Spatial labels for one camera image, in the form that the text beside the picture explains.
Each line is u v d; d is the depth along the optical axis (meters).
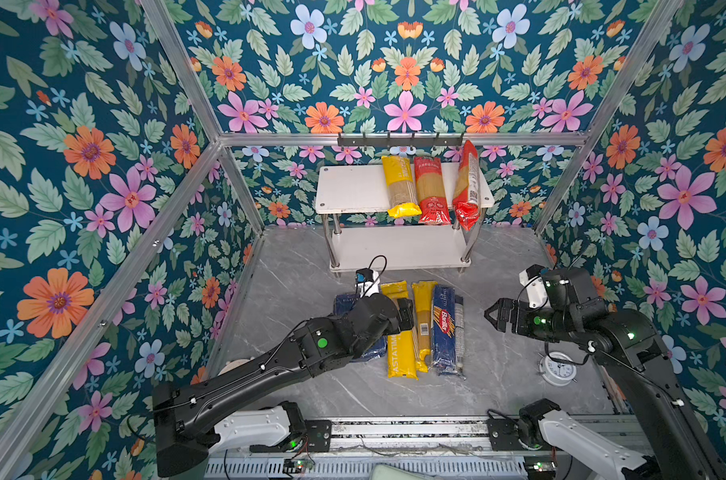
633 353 0.39
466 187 0.78
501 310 0.57
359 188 0.84
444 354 0.81
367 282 0.59
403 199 0.75
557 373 0.80
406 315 0.60
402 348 0.85
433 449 0.72
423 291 0.98
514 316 0.56
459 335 0.88
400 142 0.93
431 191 0.79
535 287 0.51
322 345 0.46
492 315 0.62
